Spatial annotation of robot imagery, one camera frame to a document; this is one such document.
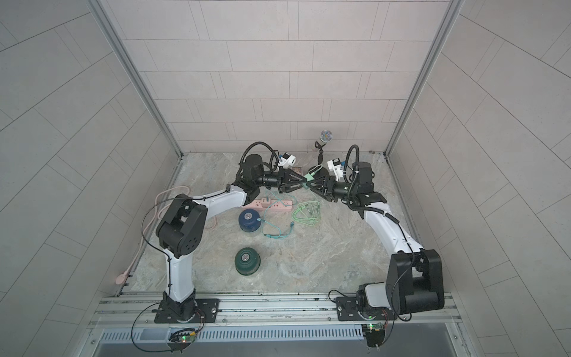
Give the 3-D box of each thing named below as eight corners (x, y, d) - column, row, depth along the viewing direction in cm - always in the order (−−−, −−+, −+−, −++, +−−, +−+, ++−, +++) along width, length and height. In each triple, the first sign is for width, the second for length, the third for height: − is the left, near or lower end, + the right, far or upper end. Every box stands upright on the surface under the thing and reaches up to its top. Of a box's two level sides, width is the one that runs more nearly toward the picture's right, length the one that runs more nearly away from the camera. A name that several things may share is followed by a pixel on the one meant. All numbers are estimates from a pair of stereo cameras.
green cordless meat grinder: (238, 279, 79) (232, 270, 71) (242, 257, 84) (236, 247, 76) (259, 279, 79) (255, 270, 71) (261, 257, 84) (258, 247, 76)
